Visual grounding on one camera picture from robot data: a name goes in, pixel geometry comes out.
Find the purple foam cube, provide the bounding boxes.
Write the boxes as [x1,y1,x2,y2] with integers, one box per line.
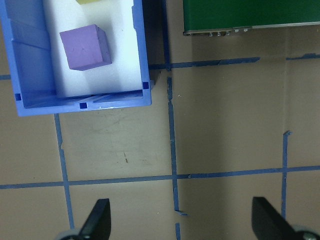
[59,24,113,72]

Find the blue plastic storage bin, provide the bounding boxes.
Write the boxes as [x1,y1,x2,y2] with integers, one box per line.
[0,0,153,118]

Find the green conveyor belt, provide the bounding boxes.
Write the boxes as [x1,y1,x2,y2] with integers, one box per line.
[182,0,320,37]

